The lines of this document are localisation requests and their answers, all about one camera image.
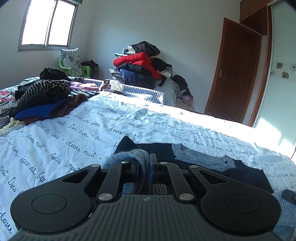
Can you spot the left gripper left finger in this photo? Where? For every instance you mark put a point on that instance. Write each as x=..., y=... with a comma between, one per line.
x=117, y=175

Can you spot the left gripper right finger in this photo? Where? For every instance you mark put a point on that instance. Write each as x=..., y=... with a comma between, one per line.
x=171, y=175

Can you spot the red puffer jacket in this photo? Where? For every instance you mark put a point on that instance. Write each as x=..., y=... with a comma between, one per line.
x=141, y=59

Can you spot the black bag on pile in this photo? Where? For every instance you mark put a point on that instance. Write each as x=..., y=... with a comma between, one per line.
x=146, y=47

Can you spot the sliding window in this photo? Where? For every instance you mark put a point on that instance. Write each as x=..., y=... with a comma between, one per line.
x=48, y=25

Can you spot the navy puffer jacket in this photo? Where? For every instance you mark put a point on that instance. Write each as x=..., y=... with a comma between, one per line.
x=136, y=75

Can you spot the white wardrobe sliding door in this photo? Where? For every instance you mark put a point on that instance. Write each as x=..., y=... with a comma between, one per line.
x=276, y=116

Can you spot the grey navy knit sweater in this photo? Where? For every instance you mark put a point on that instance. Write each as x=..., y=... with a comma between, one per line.
x=233, y=198

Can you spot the green plastic chair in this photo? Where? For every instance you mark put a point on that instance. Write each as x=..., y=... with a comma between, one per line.
x=84, y=71

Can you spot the brown wooden door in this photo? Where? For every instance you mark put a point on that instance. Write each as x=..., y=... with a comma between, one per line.
x=235, y=72

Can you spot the floral pillow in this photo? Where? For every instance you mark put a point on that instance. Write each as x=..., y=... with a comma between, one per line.
x=71, y=58

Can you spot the blue garment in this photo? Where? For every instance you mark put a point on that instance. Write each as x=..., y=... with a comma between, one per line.
x=41, y=111

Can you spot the white script-print bed cover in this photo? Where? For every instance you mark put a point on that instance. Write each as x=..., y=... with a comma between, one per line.
x=48, y=149

